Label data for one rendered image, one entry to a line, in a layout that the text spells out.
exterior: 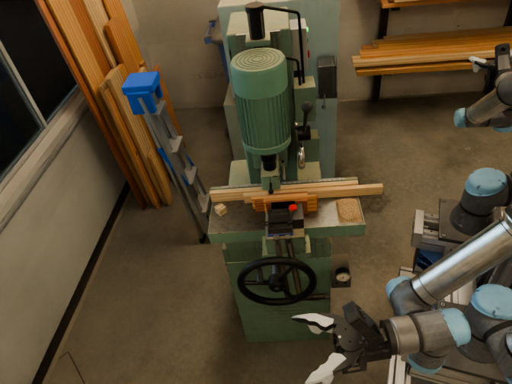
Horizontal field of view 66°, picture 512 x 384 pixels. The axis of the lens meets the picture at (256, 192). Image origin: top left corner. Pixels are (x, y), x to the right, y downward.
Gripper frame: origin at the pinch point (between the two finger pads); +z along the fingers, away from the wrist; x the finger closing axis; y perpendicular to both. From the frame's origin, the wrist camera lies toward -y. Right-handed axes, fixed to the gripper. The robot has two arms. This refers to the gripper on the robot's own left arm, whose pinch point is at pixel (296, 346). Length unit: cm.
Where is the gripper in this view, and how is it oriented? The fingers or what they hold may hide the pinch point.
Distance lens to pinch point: 87.5
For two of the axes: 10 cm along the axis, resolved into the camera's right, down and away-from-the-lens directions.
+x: -1.0, -5.6, 8.2
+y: 1.3, 8.1, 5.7
